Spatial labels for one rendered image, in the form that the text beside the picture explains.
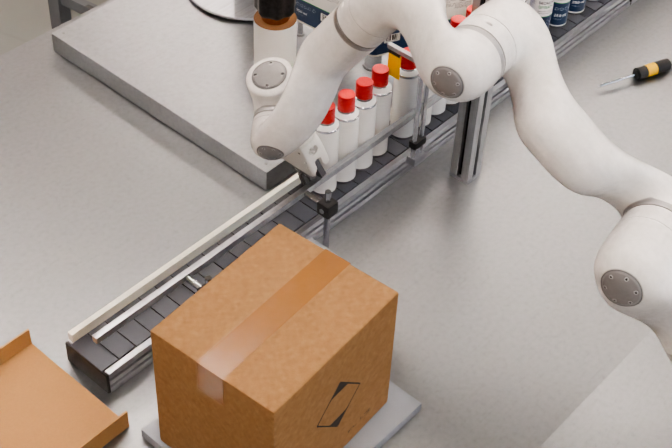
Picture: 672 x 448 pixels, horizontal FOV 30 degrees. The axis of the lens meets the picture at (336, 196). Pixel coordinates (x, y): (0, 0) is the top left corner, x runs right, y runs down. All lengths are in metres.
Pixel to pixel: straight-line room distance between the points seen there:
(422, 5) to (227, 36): 1.05
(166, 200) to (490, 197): 0.65
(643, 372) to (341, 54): 0.78
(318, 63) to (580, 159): 0.46
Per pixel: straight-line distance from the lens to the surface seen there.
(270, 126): 2.08
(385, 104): 2.44
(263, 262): 1.97
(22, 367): 2.24
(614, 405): 2.23
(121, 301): 2.21
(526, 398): 2.20
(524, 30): 1.89
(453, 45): 1.80
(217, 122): 2.60
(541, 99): 1.87
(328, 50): 2.00
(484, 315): 2.31
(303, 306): 1.90
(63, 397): 2.19
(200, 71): 2.74
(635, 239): 1.86
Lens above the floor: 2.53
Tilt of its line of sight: 43 degrees down
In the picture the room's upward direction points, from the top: 3 degrees clockwise
